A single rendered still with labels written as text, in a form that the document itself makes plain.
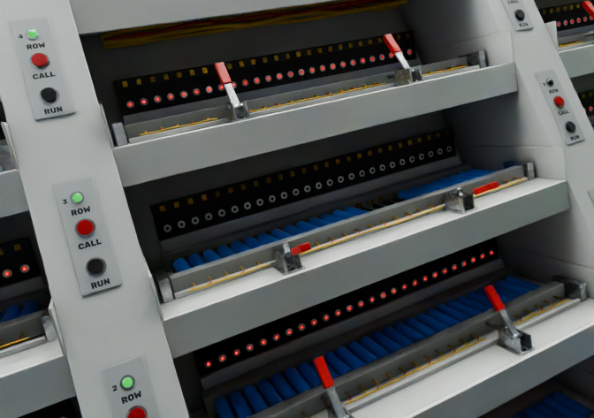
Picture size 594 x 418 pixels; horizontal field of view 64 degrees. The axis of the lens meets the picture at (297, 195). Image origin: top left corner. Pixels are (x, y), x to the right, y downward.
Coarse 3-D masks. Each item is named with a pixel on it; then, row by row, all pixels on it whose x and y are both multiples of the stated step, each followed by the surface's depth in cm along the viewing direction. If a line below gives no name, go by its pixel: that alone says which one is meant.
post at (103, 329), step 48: (0, 0) 54; (48, 0) 56; (0, 48) 53; (48, 144) 52; (96, 144) 53; (48, 192) 51; (96, 192) 52; (48, 240) 49; (144, 288) 51; (96, 336) 48; (144, 336) 50; (96, 384) 47
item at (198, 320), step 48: (336, 192) 78; (528, 192) 70; (192, 240) 70; (384, 240) 61; (432, 240) 63; (480, 240) 66; (240, 288) 55; (288, 288) 56; (336, 288) 58; (192, 336) 52
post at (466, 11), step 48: (432, 0) 88; (480, 0) 78; (528, 0) 79; (432, 48) 91; (528, 48) 76; (528, 96) 74; (576, 96) 77; (480, 144) 86; (528, 144) 76; (576, 144) 74; (576, 192) 71; (528, 240) 82; (576, 240) 73
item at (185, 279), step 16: (496, 176) 74; (512, 176) 75; (432, 192) 71; (464, 192) 71; (384, 208) 68; (400, 208) 67; (416, 208) 68; (336, 224) 64; (352, 224) 65; (368, 224) 65; (288, 240) 62; (304, 240) 62; (320, 240) 63; (240, 256) 59; (256, 256) 60; (272, 256) 61; (192, 272) 57; (208, 272) 58; (224, 272) 58; (176, 288) 56
